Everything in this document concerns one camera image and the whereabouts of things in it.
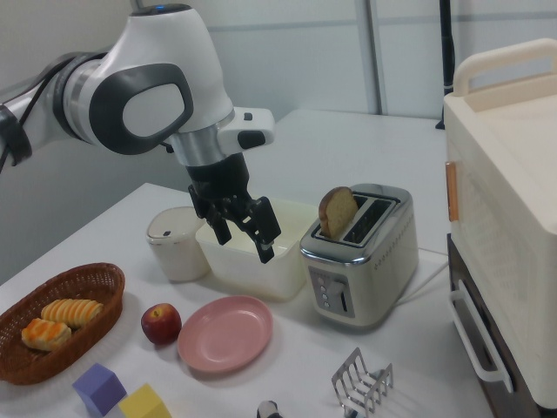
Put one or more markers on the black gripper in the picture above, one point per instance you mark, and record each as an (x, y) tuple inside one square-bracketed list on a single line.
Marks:
[(219, 180)]

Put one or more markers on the brown bread slice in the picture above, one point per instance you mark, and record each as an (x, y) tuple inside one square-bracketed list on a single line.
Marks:
[(337, 211)]

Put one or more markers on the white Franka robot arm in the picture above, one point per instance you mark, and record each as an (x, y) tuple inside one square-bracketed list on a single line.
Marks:
[(174, 43)]

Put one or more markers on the pink plate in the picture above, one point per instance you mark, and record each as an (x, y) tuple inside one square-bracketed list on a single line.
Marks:
[(226, 333)]

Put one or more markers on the white square plastic tub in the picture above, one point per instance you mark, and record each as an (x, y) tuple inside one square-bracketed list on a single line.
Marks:
[(257, 272)]

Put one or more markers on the cream lidded canister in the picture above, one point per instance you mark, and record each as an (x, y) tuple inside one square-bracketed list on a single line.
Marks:
[(174, 252)]

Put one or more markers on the red apple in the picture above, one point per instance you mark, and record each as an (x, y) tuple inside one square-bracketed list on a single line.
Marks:
[(161, 322)]

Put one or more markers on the cream and chrome toaster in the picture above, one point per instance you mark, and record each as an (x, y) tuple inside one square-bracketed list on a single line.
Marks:
[(378, 270)]

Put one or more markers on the black and white figurine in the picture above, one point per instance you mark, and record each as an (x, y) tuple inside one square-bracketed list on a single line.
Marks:
[(267, 410)]

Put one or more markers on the long striped yellow pastry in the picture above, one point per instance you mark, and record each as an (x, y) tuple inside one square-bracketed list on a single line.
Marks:
[(71, 311)]

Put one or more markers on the brown wicker basket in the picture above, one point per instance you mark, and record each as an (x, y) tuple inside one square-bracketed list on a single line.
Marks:
[(87, 344)]

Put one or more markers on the metal toast rack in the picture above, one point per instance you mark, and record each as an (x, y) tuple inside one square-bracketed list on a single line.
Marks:
[(361, 387)]

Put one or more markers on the yellow cube block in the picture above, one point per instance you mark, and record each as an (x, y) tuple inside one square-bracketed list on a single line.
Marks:
[(143, 402)]

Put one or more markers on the purple cube block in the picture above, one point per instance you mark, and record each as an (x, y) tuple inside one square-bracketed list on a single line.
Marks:
[(99, 387)]

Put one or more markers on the short striped yellow pastry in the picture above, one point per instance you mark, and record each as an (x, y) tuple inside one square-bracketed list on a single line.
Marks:
[(45, 334)]

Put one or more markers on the cream toy kitchen cabinet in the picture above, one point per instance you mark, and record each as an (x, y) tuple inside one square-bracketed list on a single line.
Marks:
[(505, 183)]

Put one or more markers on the black pole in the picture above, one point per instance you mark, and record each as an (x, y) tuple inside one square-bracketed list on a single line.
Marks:
[(447, 48)]

